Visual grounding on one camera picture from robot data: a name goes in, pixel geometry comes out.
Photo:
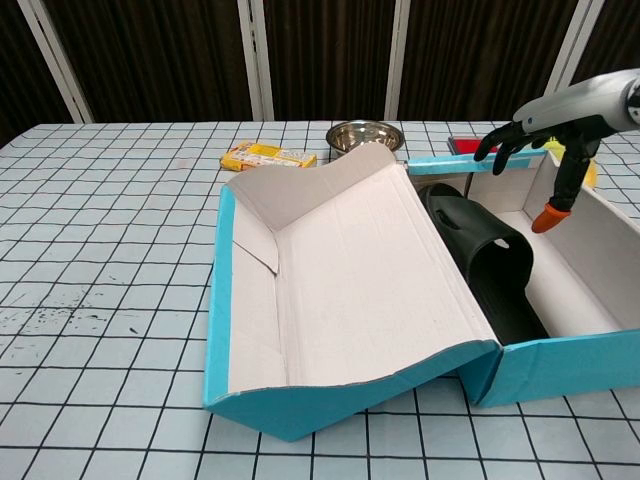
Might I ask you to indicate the light blue cardboard shoe box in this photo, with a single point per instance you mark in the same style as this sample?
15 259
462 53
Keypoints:
360 280

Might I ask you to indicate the stainless steel bowl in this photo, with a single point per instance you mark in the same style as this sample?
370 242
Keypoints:
360 136

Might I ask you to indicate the light blue checkered tablecloth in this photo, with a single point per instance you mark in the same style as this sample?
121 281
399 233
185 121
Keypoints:
100 400

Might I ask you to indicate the dark screen panel white frame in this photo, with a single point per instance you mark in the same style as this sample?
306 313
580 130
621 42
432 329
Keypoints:
475 60
620 40
150 60
15 75
330 60

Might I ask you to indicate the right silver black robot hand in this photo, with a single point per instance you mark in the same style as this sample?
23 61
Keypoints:
575 105

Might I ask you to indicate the black rubber slipper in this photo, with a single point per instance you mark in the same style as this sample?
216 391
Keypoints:
492 260

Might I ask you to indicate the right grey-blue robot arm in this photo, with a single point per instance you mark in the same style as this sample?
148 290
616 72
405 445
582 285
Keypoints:
635 100

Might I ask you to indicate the yellow snack packet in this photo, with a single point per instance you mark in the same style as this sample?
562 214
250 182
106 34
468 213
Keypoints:
265 156

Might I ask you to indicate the red ink pad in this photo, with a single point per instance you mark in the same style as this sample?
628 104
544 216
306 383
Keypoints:
467 146

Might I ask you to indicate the yellow pear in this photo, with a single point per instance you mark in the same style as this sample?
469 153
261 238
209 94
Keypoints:
592 175

